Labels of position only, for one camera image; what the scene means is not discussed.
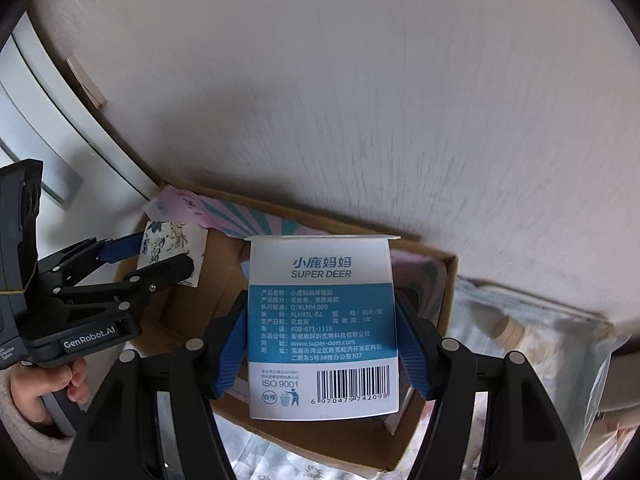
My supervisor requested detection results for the small wooden cylinder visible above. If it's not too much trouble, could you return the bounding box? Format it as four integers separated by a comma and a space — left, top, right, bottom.
491, 315, 525, 351

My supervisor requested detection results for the grey fuzzy sleeve forearm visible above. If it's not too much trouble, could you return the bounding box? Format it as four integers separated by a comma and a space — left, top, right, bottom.
1, 370, 74, 479

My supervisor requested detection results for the small wooden block on wall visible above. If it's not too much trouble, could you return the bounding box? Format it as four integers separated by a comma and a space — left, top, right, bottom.
66, 55, 106, 110

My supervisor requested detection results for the white blue Super Deer box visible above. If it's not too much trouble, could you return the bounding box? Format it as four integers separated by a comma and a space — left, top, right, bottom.
247, 235, 399, 422

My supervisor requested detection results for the black white floral pouch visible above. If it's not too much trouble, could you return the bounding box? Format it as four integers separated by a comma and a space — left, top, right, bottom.
137, 221, 208, 288

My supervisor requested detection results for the person's left hand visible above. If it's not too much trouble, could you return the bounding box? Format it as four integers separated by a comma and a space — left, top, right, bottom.
10, 358, 90, 426

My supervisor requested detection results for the open cardboard box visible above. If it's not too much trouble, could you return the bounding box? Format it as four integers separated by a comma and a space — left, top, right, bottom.
134, 185, 458, 477

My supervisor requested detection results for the white door with handle recess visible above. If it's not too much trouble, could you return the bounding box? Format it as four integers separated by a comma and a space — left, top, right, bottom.
1, 14, 157, 210

